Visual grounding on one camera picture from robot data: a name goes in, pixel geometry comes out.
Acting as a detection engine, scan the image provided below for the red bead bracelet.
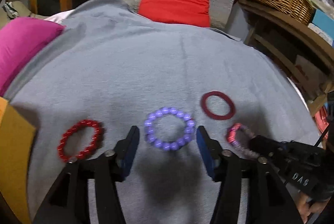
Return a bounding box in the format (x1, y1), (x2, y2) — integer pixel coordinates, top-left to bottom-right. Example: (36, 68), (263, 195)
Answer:
(57, 119), (105, 163)

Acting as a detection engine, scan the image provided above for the wooden shelf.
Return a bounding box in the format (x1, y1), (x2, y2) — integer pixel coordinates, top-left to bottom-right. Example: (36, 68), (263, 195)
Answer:
(238, 0), (333, 116)

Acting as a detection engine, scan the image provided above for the blue box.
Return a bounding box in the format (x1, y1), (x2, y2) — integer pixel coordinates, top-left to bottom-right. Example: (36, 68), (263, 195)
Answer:
(308, 9), (334, 47)

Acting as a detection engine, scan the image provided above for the maroon hair tie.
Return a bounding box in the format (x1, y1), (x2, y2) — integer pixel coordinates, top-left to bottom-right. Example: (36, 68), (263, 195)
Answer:
(200, 90), (236, 121)

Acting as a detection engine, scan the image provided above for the red pillow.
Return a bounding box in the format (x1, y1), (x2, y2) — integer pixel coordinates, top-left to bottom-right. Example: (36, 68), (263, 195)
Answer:
(138, 0), (210, 28)

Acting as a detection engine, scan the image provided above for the orange cardboard box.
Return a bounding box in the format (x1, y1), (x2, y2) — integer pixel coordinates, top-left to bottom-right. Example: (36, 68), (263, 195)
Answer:
(1, 98), (36, 223)

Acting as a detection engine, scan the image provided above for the magenta pillow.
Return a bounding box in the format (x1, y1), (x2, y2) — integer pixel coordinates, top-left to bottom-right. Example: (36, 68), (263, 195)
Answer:
(1, 17), (65, 95)

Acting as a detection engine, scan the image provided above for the grey blanket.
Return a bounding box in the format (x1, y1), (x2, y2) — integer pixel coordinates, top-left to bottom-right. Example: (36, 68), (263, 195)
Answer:
(4, 0), (318, 223)

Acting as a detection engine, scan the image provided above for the person right hand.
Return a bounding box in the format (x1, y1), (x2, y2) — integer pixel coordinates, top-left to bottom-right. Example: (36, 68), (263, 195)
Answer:
(296, 192), (329, 223)

